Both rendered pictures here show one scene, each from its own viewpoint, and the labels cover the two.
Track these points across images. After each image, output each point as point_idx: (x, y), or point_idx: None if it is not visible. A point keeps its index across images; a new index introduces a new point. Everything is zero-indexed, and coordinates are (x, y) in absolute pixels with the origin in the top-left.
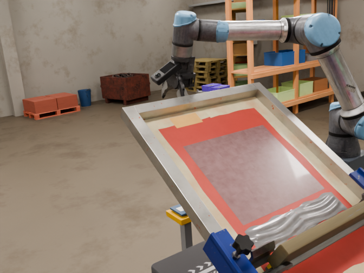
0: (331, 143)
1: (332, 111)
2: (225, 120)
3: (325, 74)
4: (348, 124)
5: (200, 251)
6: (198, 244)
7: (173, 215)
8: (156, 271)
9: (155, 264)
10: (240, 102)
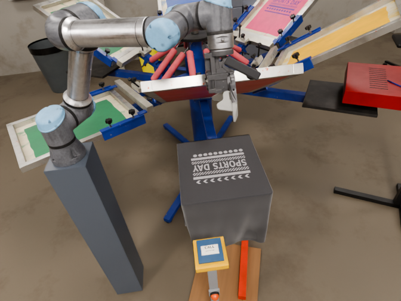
0: (79, 146)
1: (64, 120)
2: None
3: (89, 67)
4: (90, 108)
5: (231, 189)
6: (227, 197)
7: (225, 249)
8: (270, 185)
9: (269, 192)
10: None
